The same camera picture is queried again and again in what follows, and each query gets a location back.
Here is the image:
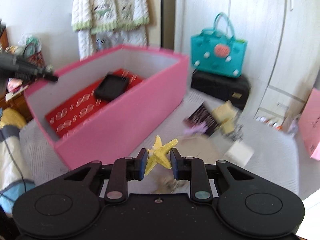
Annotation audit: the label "black clothes rack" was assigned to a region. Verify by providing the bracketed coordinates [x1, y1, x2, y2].
[161, 0, 176, 50]

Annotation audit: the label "black booklet card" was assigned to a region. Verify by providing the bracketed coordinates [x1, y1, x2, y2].
[183, 103, 220, 137]

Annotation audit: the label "pink cardboard box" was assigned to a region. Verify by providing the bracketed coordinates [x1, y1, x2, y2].
[24, 44, 189, 170]

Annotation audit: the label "silver keys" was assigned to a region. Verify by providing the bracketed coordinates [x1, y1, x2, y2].
[152, 176, 188, 194]

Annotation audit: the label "black silicone case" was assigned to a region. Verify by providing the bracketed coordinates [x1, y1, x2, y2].
[94, 73, 129, 102]

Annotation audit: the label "teal felt tote bag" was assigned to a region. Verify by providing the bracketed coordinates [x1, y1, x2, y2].
[190, 12, 247, 79]

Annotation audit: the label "white wardrobe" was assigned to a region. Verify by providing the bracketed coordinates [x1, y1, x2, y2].
[175, 0, 319, 120]

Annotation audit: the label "purple starfish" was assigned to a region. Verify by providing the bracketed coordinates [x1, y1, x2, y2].
[183, 125, 208, 135]

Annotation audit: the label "pink paper bag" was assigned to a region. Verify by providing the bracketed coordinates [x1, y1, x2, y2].
[298, 88, 320, 161]

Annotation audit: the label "white charger adapter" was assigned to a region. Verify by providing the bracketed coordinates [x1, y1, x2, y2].
[222, 140, 254, 167]

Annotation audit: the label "yellow starfish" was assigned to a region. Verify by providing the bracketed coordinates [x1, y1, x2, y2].
[144, 135, 178, 176]

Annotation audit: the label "white fleece robe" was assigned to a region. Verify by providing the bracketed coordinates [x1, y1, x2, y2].
[71, 0, 150, 59]

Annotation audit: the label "black suitcase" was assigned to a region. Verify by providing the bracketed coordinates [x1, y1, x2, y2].
[191, 70, 251, 111]

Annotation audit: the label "beige glasses case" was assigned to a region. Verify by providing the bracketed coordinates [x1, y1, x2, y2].
[176, 134, 221, 164]

